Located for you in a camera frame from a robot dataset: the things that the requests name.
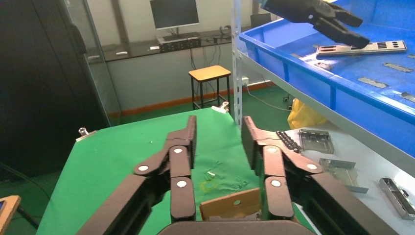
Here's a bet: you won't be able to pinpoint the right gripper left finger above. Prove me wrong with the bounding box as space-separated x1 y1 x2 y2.
76 115 197 235

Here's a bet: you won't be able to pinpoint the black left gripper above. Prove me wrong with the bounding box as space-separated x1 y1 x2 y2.
261 0 371 50

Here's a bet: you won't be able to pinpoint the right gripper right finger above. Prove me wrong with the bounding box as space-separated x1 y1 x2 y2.
241 116 399 235

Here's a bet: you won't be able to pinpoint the brown cardboard box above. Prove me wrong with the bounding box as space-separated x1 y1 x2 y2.
198 187 263 223

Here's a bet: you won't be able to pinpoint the blue plastic tray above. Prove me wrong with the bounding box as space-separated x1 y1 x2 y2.
239 0 415 160

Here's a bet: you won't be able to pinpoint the black equipment box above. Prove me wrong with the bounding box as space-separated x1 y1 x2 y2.
158 36 202 53

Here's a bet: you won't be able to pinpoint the green table cloth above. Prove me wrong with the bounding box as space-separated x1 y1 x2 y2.
35 107 320 235

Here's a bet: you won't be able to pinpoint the yellow plastic bag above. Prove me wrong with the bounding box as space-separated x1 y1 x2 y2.
287 98 328 130

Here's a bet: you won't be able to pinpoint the silver binder clip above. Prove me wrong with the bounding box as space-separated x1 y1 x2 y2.
210 101 230 114
75 127 97 142

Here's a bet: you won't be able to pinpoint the grey counter desk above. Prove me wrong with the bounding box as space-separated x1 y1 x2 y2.
86 25 254 114

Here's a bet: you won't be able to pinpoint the wooden stool black legs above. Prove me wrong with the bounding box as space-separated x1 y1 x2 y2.
188 65 232 111

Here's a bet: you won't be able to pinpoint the black keyboard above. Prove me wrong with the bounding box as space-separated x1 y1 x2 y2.
161 31 200 42

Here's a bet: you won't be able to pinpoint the black computer monitor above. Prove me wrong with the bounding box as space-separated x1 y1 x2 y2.
149 0 200 31

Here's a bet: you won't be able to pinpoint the wooden board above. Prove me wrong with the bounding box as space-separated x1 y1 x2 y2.
0 195 22 235

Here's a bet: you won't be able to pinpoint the black cabinet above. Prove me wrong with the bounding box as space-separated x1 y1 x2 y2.
0 0 111 182

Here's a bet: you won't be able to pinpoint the silver sheet metal bracket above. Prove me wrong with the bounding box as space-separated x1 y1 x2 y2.
298 128 335 155
319 158 369 194

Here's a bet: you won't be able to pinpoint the white floor cable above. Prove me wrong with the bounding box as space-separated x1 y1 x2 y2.
246 85 293 113

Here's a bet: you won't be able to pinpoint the white perforated shelf post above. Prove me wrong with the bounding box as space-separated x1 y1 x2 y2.
231 0 244 130

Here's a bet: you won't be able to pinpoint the narrow silver metal bracket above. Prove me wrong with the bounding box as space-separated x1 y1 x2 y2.
378 176 415 222

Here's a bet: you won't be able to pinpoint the glass panel grey frame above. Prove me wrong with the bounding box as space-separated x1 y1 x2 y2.
60 0 122 127

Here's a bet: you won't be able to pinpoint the black floor cable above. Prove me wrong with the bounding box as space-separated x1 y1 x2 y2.
0 161 51 200

